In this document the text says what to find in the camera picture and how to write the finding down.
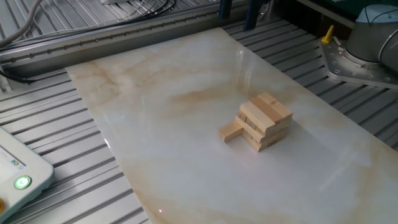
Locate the light wooden jenga block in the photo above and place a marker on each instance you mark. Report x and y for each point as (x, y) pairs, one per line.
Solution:
(230, 130)
(270, 143)
(248, 139)
(248, 130)
(252, 123)
(276, 104)
(274, 137)
(282, 133)
(242, 117)
(280, 128)
(266, 109)
(256, 115)

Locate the silver grey UR5 robot arm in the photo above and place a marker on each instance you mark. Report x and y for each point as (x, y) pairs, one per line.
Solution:
(367, 40)

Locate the white marble board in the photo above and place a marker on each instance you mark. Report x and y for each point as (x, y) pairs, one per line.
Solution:
(186, 174)

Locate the yellow plastic cone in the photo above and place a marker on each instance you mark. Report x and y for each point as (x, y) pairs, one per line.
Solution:
(327, 38)

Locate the white teach pendant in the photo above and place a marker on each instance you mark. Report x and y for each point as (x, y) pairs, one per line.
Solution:
(28, 168)

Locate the aluminium side rail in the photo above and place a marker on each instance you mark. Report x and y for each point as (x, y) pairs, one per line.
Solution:
(93, 49)

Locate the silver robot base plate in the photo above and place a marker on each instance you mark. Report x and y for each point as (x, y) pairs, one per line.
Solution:
(342, 70)

